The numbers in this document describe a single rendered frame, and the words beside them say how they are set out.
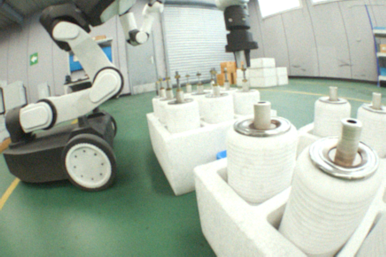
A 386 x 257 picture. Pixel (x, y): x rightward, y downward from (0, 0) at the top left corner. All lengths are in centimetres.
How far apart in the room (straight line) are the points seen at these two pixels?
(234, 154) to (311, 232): 13
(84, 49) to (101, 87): 20
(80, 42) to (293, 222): 80
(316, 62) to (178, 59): 461
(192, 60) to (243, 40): 555
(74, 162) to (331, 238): 61
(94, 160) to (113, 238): 27
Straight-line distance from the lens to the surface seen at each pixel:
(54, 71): 609
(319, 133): 39
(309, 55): 587
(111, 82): 70
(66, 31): 80
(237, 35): 58
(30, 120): 84
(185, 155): 44
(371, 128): 34
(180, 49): 601
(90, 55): 77
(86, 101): 73
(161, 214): 46
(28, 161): 76
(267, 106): 20
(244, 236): 18
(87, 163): 58
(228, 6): 61
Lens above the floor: 32
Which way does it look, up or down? 12 degrees down
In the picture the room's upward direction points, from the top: 7 degrees counter-clockwise
